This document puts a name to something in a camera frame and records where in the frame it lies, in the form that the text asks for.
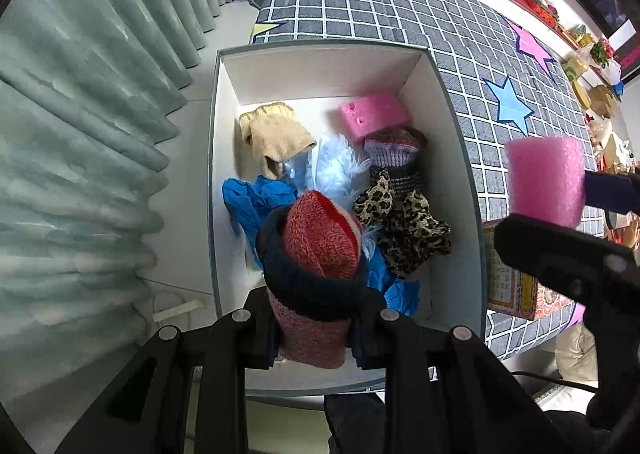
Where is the beige sock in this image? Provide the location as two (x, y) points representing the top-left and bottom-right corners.
(237, 103), (317, 181)

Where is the grey checkered star blanket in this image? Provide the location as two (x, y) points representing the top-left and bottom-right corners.
(237, 0), (608, 360)

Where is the brown cardboard box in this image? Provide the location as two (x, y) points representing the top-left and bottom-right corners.
(590, 84), (621, 120)

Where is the white bag with flowers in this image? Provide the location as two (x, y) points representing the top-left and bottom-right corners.
(590, 39), (623, 85)

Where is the light blue fluffy cloth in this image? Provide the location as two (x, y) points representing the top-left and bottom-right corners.
(285, 133), (386, 260)

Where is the yellow bag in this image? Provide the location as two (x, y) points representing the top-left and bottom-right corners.
(562, 56), (591, 82)

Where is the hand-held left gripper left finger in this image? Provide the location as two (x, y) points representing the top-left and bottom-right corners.
(52, 290), (281, 454)

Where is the red knitted hat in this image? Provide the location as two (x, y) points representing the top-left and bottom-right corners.
(256, 190), (371, 370)

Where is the red patterned cardboard box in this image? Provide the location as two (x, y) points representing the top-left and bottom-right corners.
(482, 221), (581, 321)

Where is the white power strip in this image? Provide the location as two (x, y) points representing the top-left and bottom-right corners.
(150, 291), (206, 324)

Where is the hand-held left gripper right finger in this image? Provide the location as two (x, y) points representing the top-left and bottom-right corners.
(349, 289), (573, 454)

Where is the black cable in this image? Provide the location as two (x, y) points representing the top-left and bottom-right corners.
(510, 370), (601, 390)

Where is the jar with yellow lid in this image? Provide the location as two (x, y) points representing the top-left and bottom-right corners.
(572, 79), (593, 110)

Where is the white storage box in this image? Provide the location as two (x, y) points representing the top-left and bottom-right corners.
(207, 44), (488, 397)

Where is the pink foam piece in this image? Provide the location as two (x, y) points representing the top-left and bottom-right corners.
(504, 136), (587, 229)
(340, 91), (412, 142)

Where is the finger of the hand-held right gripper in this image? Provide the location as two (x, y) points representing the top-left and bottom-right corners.
(582, 169), (640, 216)
(494, 214), (640, 315)

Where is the green curtain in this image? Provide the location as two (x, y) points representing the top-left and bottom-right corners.
(0, 0), (226, 415)

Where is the leopard print cloth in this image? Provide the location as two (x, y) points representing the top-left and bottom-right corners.
(352, 169), (452, 280)

